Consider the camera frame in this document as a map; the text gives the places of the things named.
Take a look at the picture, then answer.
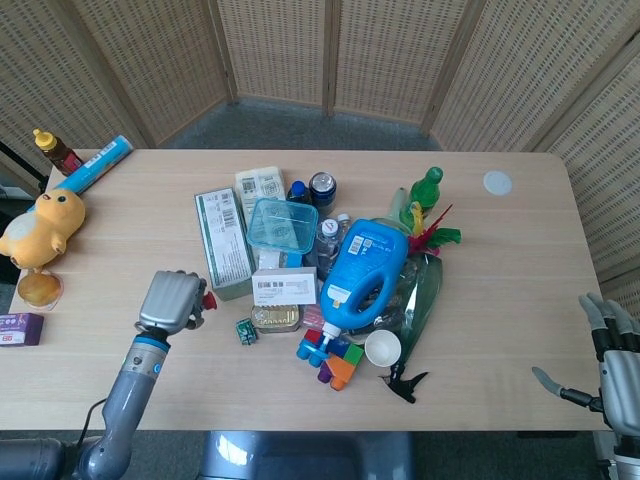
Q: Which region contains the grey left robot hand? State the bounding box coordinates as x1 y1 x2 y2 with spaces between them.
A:
135 269 209 335

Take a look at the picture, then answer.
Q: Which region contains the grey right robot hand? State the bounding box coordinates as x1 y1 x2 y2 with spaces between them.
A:
530 291 640 437

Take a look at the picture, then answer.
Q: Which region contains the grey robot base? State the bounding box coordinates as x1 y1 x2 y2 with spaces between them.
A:
196 430 417 480

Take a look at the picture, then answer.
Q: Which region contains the long green cardboard box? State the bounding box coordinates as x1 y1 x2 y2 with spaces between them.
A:
193 186 258 303

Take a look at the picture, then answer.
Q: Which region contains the small green cube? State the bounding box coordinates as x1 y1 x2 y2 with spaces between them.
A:
234 316 261 347

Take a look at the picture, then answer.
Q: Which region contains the gold luncheon meat can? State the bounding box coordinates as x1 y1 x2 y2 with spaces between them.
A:
249 302 305 334

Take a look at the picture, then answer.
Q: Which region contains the white cardboard box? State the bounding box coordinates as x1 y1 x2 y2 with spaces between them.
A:
250 266 320 307

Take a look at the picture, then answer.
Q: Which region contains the cup of amber liquid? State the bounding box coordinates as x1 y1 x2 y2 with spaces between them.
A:
16 269 66 311

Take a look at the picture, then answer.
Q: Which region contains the clear container blue lid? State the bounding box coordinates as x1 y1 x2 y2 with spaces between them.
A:
245 197 320 252

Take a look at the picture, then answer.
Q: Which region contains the pink snack packet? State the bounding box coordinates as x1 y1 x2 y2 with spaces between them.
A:
300 304 327 329

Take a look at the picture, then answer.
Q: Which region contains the beige package with QR codes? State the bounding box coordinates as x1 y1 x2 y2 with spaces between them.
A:
234 165 287 222

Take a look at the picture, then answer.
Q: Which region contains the yellow duck plush toy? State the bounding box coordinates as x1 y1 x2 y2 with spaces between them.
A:
0 188 87 272

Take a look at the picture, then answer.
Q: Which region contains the small purple box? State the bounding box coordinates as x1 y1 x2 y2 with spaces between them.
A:
0 311 46 348

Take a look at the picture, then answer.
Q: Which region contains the blue cling film tube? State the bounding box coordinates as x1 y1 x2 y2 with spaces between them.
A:
61 136 134 197

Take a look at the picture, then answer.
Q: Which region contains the dark bottle blue cap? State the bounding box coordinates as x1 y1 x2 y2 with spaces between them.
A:
285 179 314 207

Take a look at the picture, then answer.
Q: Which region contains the clear water bottle white cap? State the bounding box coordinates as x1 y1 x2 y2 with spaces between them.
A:
314 218 347 282

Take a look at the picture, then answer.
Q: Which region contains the colourful building block toy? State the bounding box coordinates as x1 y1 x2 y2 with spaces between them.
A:
295 328 366 392

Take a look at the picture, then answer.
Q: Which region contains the honey bottle yellow cap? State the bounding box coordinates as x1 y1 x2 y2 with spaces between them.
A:
32 128 84 177

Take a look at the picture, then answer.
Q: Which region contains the blue silver drink can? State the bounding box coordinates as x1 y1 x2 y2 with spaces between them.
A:
307 170 338 212

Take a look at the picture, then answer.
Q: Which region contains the blue detergent jug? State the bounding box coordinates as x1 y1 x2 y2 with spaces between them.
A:
294 217 412 362

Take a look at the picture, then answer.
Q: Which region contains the green spray bottle black trigger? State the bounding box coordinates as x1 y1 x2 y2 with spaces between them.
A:
377 256 445 405

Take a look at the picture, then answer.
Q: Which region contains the white paper cup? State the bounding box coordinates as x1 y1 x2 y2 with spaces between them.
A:
363 329 403 367

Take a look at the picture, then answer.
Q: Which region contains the clear crumpled plastic bag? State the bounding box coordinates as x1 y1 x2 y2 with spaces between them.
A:
344 257 426 339

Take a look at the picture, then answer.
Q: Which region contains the white round table cap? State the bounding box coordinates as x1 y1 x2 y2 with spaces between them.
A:
482 169 514 197

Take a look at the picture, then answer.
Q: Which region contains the red green feather shuttlecock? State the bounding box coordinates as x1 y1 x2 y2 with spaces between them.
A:
406 203 463 257

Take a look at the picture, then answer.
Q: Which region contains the pale green plastic object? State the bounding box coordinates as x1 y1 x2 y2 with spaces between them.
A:
389 186 409 227

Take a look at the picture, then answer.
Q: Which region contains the green soda bottle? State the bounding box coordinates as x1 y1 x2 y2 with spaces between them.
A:
399 165 445 237

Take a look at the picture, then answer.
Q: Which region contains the woven wooden folding screen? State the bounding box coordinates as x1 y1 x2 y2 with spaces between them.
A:
0 0 640 321

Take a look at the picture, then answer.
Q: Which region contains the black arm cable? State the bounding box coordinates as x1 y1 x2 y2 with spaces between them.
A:
78 398 109 447

